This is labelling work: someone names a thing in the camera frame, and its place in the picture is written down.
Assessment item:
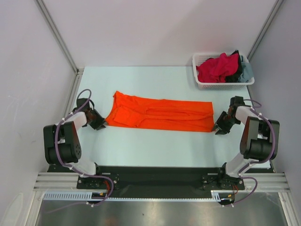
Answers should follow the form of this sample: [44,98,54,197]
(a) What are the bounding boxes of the orange t-shirt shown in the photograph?
[106,91,214,132]

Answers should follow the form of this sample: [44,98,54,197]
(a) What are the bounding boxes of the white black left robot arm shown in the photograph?
[43,98,106,188]

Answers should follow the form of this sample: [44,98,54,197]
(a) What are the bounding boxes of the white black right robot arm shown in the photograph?
[212,96,280,190]

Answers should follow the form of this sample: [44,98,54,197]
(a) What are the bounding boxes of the black t-shirt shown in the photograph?
[224,49,243,83]

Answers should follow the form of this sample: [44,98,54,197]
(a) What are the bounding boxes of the grey blue t-shirt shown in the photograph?
[238,55,253,83]

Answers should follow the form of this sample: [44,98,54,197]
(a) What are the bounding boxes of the magenta t-shirt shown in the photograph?
[196,51,242,83]

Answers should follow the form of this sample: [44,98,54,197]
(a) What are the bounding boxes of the white perforated laundry basket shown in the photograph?
[192,50,254,90]

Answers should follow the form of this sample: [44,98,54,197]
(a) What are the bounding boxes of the aluminium left side rail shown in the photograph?
[55,68,84,118]

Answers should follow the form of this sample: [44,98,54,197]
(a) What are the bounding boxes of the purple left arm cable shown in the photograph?
[46,89,115,214]

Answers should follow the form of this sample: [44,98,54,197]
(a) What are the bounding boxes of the white slotted cable duct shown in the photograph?
[43,190,236,202]

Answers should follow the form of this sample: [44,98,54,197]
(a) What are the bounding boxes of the black front mounting rail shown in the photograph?
[47,164,276,200]

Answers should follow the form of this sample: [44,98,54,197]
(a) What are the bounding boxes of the aluminium front frame rail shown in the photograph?
[33,172,291,193]

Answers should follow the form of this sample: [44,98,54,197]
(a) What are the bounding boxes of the aluminium right corner post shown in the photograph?
[247,0,285,61]

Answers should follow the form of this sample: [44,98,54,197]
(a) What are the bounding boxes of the aluminium corner post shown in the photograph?
[34,0,79,74]
[247,0,285,61]

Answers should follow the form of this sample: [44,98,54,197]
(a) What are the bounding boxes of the aluminium left corner post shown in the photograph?
[34,0,79,74]

